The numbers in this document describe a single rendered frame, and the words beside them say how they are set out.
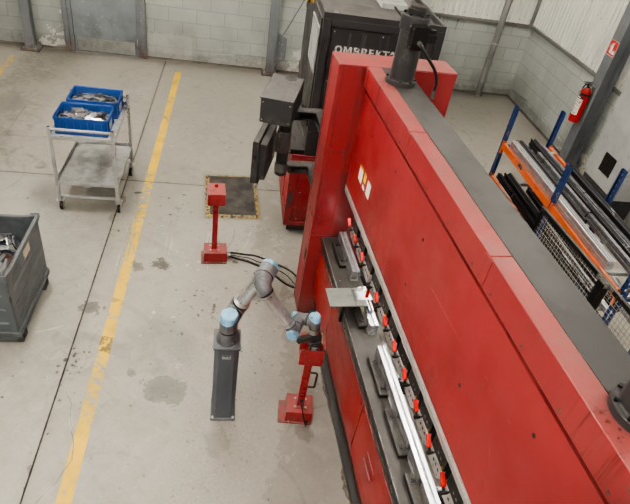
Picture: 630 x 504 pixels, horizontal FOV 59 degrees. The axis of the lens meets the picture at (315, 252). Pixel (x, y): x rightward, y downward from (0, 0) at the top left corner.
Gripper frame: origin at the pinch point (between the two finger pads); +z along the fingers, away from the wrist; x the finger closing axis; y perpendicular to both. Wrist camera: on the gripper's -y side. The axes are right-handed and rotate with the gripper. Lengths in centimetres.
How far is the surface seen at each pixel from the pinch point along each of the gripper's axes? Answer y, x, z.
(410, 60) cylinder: 52, 86, -170
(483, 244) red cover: 63, -76, -152
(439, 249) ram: 56, -43, -124
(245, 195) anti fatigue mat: -74, 297, 66
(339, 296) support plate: 19.2, 29.6, -25.2
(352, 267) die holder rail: 30, 67, -21
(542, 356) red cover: 71, -129, -146
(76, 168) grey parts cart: -246, 260, 19
